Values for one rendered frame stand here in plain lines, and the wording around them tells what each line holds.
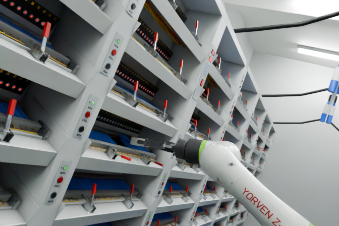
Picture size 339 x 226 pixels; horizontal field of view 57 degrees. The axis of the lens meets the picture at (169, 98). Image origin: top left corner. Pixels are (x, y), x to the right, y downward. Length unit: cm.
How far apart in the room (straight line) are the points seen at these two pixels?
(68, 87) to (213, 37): 90
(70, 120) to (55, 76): 14
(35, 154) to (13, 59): 24
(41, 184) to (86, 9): 46
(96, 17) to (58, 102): 25
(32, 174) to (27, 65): 32
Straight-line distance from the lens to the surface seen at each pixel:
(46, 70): 76
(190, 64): 153
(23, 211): 93
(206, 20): 161
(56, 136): 88
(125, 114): 107
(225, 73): 223
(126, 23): 94
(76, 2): 80
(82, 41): 92
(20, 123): 85
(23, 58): 72
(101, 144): 108
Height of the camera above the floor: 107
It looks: 7 degrees up
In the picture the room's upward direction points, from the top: 21 degrees clockwise
